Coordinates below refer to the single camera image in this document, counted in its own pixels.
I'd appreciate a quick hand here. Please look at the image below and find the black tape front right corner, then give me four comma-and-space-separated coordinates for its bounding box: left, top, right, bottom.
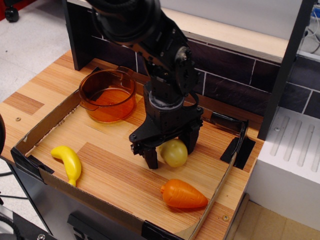
141, 220, 184, 240

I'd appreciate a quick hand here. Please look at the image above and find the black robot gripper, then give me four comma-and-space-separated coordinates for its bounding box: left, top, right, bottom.
129, 101, 204, 170

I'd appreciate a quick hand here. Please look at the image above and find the yellow plastic toy banana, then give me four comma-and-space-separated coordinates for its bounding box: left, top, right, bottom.
50, 145, 82, 187

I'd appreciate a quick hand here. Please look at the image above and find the orange transparent plastic pot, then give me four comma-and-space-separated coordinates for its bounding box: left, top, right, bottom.
78, 66, 137, 123

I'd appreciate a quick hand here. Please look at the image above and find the black chair caster wheel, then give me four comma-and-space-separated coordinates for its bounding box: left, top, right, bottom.
4, 6, 19, 23

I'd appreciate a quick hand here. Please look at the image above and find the brown cardboard fence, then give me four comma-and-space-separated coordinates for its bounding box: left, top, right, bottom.
10, 65, 251, 240

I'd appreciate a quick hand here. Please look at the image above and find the black tape strip right corner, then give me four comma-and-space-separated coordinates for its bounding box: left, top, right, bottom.
220, 137, 256, 170

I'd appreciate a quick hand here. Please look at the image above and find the wooden shelf with tile backsplash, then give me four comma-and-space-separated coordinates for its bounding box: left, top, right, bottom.
63, 0, 320, 137

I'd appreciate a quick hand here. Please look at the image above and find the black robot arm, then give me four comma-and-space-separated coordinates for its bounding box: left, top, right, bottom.
90, 0, 204, 169

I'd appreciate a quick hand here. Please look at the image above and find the black tape front left corner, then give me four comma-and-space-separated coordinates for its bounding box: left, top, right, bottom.
10, 147, 55, 185

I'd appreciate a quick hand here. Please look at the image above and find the yellow plastic toy potato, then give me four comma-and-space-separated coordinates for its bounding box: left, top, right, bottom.
159, 138, 188, 168

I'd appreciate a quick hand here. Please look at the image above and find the black floor cable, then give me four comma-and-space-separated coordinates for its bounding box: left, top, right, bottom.
0, 171, 28, 201

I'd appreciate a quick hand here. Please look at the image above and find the orange plastic toy carrot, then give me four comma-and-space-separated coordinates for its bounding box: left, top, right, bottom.
160, 179, 209, 209

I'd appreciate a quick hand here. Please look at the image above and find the white ribbed drainboard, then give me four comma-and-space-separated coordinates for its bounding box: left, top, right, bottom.
246, 51, 320, 231

